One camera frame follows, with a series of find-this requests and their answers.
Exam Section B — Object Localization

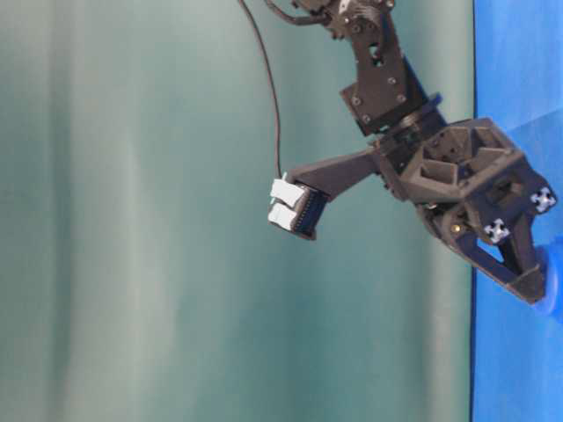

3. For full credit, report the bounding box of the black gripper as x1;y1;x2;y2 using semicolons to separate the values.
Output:
370;107;557;303

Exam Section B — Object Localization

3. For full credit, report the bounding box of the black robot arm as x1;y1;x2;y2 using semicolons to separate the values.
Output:
268;1;557;304

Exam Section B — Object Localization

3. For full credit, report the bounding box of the blue table mat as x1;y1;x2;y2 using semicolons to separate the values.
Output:
472;1;562;421

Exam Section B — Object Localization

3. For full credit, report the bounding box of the green background curtain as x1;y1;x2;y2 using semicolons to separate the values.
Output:
1;1;472;421

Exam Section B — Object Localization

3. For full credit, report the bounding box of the wrist camera with white connectors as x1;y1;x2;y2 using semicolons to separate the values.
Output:
267;148;378;240

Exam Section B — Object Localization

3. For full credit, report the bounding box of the black cable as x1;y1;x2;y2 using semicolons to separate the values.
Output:
237;0;289;181

